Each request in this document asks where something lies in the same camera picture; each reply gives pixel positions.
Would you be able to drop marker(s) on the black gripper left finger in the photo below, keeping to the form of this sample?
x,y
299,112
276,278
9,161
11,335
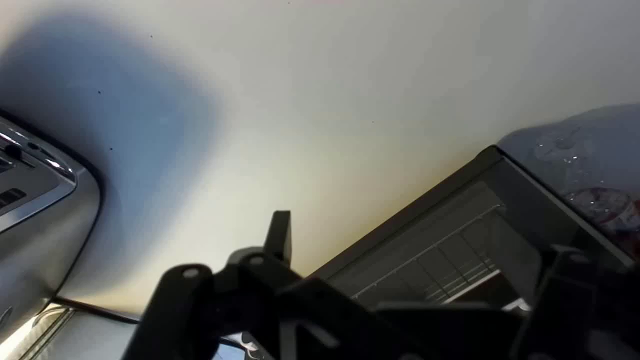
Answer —
x,y
193,307

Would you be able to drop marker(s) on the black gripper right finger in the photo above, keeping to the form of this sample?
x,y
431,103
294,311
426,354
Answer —
x,y
572,307

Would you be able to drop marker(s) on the black toaster oven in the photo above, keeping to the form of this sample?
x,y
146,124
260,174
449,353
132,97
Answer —
x,y
426,252

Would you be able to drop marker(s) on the silver two-slot toaster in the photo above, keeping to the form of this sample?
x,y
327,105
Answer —
x,y
41,226

